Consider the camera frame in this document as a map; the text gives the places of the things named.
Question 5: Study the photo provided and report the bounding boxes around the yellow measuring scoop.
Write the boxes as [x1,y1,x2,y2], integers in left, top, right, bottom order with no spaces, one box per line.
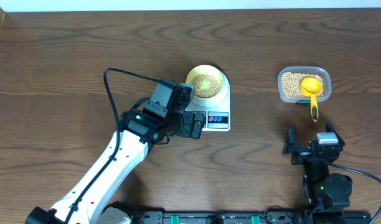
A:
[300,77,322,122]

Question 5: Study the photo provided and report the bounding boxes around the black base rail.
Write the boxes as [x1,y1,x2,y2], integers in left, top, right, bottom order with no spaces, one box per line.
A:
[132,209,371,224]

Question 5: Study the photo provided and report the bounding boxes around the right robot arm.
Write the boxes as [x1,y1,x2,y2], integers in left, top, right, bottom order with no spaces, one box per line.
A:
[282,123,352,224]

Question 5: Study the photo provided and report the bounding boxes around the white digital kitchen scale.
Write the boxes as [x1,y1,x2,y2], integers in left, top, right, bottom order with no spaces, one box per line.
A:
[186,72,231,132]

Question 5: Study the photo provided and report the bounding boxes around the soybeans in yellow bowl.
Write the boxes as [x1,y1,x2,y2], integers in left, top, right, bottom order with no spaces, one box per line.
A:
[190,74,221,98]

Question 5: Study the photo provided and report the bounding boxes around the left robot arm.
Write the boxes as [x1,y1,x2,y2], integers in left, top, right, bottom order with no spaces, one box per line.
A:
[25,98,205,224]

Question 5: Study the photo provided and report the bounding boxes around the soybeans in container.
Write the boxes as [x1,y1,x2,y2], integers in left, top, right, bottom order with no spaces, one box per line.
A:
[281,72,323,98]

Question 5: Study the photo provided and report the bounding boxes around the pale yellow bowl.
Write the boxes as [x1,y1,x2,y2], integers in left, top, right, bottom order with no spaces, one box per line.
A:
[186,65,223,100]

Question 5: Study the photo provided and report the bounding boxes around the clear plastic container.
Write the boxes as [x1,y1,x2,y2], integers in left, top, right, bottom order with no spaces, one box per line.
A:
[278,66,332,103]

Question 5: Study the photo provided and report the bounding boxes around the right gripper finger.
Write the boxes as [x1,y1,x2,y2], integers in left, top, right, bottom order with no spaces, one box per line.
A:
[325,122,346,147]
[282,124,295,154]

